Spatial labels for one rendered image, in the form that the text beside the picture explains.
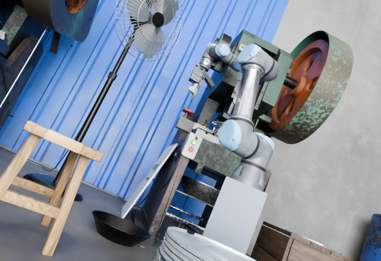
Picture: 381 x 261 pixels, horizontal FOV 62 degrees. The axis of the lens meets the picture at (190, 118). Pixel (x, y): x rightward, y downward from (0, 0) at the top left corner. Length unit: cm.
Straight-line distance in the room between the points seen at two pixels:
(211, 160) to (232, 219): 62
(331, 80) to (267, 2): 206
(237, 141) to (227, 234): 37
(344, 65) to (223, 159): 94
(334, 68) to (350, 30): 235
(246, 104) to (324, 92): 78
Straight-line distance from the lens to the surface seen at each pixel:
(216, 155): 187
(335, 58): 215
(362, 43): 447
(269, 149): 140
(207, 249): 65
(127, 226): 172
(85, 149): 102
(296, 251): 153
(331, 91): 208
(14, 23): 255
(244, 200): 132
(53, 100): 329
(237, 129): 128
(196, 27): 355
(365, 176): 417
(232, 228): 132
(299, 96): 236
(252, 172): 136
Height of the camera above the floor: 33
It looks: 12 degrees up
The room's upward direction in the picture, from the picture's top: 24 degrees clockwise
